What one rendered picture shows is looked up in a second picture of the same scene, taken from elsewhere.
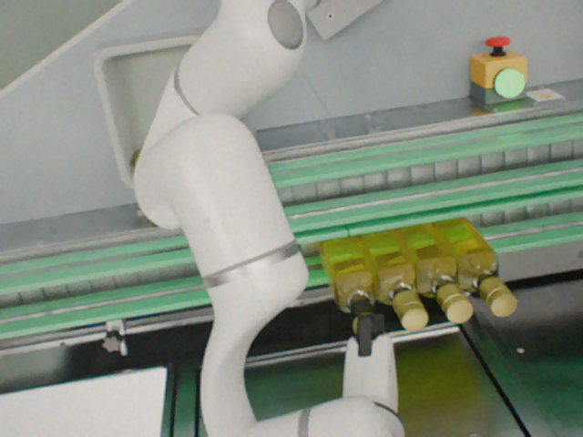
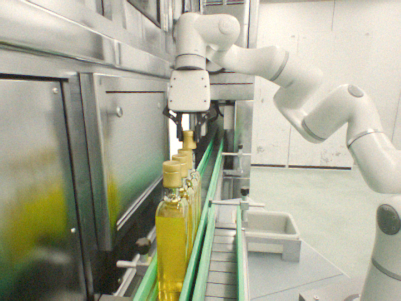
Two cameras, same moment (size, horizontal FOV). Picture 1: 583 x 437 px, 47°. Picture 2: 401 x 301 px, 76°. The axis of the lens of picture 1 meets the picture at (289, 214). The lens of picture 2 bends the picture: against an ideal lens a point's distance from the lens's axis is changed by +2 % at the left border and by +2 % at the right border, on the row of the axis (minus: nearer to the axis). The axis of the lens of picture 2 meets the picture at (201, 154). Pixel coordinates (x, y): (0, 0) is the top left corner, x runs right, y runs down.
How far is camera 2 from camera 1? 99 cm
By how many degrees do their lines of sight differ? 77
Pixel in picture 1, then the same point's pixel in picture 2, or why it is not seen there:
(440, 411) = (126, 138)
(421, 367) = (128, 178)
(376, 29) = not seen: outside the picture
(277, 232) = (292, 57)
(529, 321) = (61, 281)
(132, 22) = not seen: hidden behind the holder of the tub
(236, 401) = (234, 55)
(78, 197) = (225, 217)
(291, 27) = (354, 89)
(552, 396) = (66, 171)
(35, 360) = not seen: hidden behind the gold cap
